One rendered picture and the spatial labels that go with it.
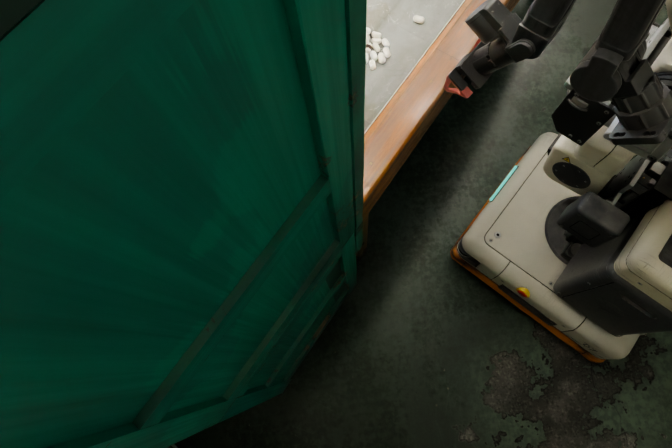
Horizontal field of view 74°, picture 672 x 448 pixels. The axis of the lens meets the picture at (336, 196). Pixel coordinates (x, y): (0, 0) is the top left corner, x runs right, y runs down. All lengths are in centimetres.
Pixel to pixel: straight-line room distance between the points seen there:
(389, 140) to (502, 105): 112
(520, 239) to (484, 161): 52
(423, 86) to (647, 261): 72
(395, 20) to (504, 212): 79
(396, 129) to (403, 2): 47
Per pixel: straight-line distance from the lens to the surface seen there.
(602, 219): 135
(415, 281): 193
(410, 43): 148
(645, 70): 91
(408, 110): 132
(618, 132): 95
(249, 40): 35
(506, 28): 94
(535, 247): 178
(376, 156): 125
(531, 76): 244
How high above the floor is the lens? 190
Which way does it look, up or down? 70 degrees down
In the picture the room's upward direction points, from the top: 9 degrees counter-clockwise
